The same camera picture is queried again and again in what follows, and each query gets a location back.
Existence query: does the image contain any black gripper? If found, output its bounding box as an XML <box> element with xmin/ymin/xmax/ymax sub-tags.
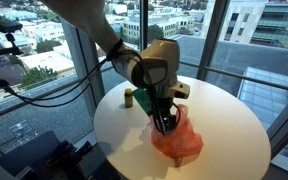
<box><xmin>153</xmin><ymin>96</ymin><xmax>180</xmax><ymax>135</ymax></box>

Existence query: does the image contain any orange plastic bag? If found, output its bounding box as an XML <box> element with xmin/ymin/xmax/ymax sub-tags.
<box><xmin>148</xmin><ymin>103</ymin><xmax>205</xmax><ymax>160</ymax></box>

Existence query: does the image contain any yellow cap pill bottle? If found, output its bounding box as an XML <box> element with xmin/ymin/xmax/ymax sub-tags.
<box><xmin>123</xmin><ymin>88</ymin><xmax>134</xmax><ymax>109</ymax></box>

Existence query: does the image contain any green flat board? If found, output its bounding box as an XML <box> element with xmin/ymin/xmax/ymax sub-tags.
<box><xmin>132</xmin><ymin>88</ymin><xmax>154</xmax><ymax>117</ymax></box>

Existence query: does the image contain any grey metal handrail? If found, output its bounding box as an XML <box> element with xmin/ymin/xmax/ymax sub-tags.
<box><xmin>180</xmin><ymin>60</ymin><xmax>288</xmax><ymax>95</ymax></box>

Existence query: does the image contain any wide grey window mullion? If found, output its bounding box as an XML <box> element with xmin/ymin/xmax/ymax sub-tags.
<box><xmin>58</xmin><ymin>18</ymin><xmax>106</xmax><ymax>118</ymax></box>

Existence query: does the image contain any black equipment cart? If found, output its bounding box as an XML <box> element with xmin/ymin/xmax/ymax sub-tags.
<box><xmin>0</xmin><ymin>130</ymin><xmax>118</xmax><ymax>180</ymax></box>

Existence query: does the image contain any pale metal handrail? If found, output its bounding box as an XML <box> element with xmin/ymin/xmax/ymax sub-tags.
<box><xmin>0</xmin><ymin>64</ymin><xmax>113</xmax><ymax>124</ymax></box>

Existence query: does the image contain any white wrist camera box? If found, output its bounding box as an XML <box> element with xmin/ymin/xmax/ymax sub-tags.
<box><xmin>168</xmin><ymin>81</ymin><xmax>191</xmax><ymax>100</ymax></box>

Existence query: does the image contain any black cable bundle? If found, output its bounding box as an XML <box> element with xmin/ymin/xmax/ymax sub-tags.
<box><xmin>0</xmin><ymin>49</ymin><xmax>182</xmax><ymax>136</ymax></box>

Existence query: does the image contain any dark window corner post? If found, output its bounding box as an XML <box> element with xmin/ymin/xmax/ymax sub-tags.
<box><xmin>139</xmin><ymin>0</ymin><xmax>149</xmax><ymax>43</ymax></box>

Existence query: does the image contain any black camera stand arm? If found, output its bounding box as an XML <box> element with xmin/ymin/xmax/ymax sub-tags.
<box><xmin>0</xmin><ymin>32</ymin><xmax>24</xmax><ymax>88</ymax></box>

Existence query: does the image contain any black camera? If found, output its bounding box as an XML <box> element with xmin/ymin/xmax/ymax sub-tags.
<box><xmin>0</xmin><ymin>20</ymin><xmax>24</xmax><ymax>34</ymax></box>

